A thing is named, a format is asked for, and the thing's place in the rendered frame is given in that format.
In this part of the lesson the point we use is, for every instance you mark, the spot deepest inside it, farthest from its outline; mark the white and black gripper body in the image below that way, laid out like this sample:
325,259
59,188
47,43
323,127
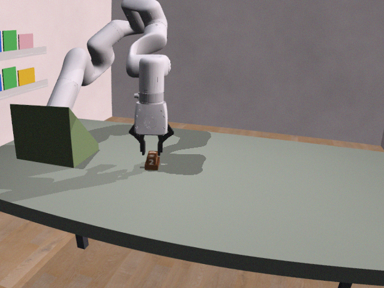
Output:
150,119

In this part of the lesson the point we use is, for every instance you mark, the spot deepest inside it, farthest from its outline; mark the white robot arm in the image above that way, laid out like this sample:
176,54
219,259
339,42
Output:
143,16

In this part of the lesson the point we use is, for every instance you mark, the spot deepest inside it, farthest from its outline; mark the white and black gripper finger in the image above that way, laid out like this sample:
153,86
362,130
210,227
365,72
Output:
140,138
163,138

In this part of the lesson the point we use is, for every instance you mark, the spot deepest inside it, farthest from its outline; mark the brown wooden tray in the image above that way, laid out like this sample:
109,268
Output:
151,166

